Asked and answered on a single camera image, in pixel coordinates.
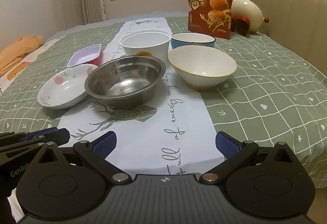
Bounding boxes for green checked cloth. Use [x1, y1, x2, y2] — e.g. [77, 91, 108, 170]
[0, 17, 327, 190]

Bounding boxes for white floral bedsheet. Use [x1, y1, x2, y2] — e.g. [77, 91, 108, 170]
[0, 37, 63, 98]

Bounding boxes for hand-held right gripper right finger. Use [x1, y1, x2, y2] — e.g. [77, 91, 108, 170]
[200, 131, 297, 184]

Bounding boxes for dark red cups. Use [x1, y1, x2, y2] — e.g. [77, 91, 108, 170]
[236, 17, 250, 37]

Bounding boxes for beige padded headboard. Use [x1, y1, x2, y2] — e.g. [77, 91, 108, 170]
[233, 0, 327, 67]

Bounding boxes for stainless steel bowl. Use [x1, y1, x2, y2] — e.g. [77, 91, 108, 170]
[84, 55, 166, 109]

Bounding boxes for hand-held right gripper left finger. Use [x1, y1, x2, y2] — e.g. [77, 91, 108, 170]
[33, 131, 131, 185]

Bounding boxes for red snack bag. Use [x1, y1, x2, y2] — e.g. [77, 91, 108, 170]
[188, 0, 234, 40]

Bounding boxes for blue ceramic bowl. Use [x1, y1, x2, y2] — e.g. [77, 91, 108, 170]
[171, 32, 216, 50]

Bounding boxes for white ceramic bowl yellow rim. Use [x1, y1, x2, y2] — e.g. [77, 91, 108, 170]
[168, 46, 237, 89]

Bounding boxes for white printed table runner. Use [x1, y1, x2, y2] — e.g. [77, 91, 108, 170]
[57, 18, 226, 171]

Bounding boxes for cream egg-shaped ornament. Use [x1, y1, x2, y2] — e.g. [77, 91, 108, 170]
[230, 0, 270, 35]

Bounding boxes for white floral plate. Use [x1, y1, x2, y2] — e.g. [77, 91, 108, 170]
[37, 64, 99, 109]

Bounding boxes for red and white plastic tray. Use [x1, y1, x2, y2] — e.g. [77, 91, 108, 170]
[67, 44, 103, 67]

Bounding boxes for orange cloth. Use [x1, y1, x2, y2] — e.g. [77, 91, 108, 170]
[0, 35, 46, 77]

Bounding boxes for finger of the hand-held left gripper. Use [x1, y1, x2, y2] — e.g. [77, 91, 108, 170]
[0, 128, 70, 147]
[0, 140, 46, 161]

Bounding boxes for white plastic bowl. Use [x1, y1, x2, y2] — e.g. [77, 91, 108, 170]
[120, 30, 172, 62]

